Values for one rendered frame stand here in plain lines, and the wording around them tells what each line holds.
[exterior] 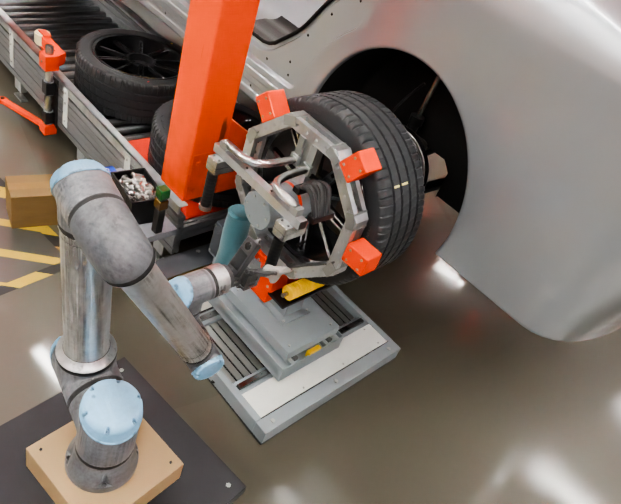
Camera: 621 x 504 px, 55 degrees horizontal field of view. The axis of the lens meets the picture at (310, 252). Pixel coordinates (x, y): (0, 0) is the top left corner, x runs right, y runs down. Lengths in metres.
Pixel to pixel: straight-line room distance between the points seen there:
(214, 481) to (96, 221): 1.00
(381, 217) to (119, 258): 0.93
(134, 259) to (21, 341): 1.41
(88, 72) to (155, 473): 2.15
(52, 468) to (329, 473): 1.04
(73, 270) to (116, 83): 1.97
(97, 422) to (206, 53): 1.22
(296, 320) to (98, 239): 1.44
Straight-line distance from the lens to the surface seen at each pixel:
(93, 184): 1.21
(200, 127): 2.22
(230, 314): 2.51
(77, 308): 1.45
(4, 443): 1.94
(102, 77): 3.26
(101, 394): 1.59
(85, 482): 1.74
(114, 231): 1.16
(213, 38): 2.07
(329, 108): 1.91
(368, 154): 1.76
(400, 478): 2.49
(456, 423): 2.77
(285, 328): 2.43
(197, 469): 1.91
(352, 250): 1.84
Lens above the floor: 1.96
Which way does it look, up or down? 38 degrees down
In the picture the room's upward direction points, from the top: 22 degrees clockwise
